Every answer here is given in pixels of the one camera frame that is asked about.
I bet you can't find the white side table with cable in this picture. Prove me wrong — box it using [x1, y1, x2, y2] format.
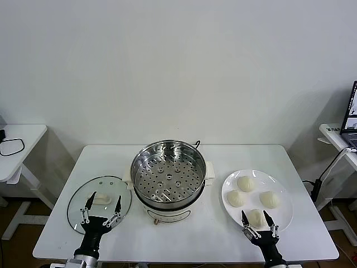
[0, 124, 55, 241]

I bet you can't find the black power cable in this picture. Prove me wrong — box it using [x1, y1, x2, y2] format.
[319, 149, 346, 182]

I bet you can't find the black power strip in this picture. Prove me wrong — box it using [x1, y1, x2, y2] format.
[302, 178, 321, 203]

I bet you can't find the steel perforated steamer pot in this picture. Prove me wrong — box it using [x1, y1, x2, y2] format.
[130, 141, 207, 210]

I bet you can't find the round white plate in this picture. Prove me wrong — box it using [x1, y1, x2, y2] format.
[221, 169, 295, 233]

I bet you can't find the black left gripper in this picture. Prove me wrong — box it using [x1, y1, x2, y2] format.
[74, 191, 123, 255]

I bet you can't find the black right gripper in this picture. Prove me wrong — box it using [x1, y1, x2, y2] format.
[240, 210, 287, 268]

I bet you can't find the dark open laptop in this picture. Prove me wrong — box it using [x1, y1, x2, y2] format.
[340, 80, 357, 149]

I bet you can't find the black looped cable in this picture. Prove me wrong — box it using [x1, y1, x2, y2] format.
[0, 138, 25, 156]

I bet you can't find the white cable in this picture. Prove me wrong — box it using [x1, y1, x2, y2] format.
[326, 147, 357, 179]

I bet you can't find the round glass lid white handle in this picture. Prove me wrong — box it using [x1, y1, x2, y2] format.
[66, 175, 132, 235]

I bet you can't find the white steamed baozi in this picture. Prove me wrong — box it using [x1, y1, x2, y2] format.
[247, 208, 269, 230]
[226, 189, 246, 208]
[237, 175, 255, 193]
[259, 190, 281, 209]

